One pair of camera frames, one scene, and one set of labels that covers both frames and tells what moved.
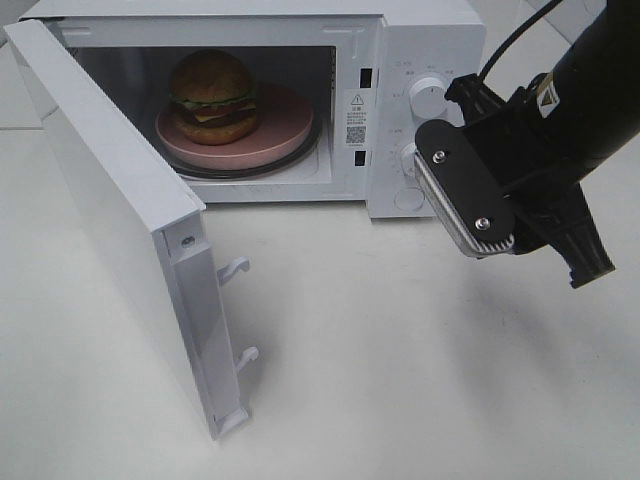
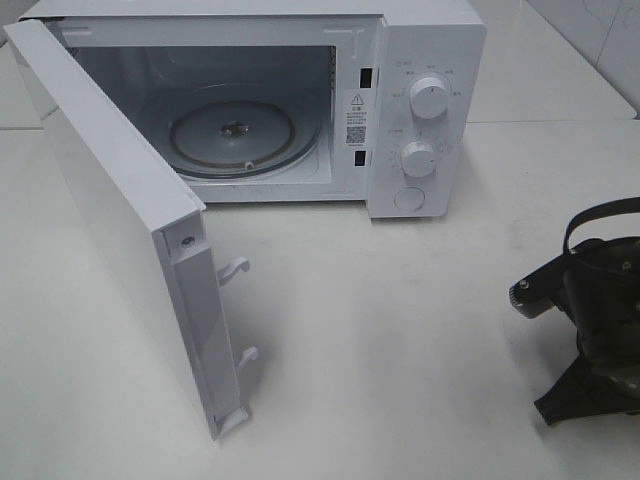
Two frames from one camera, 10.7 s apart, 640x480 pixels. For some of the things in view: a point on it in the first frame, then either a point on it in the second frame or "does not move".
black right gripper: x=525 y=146 to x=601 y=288
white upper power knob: x=427 y=98 does not move
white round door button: x=409 y=198 does not move
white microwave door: x=153 y=224 does not move
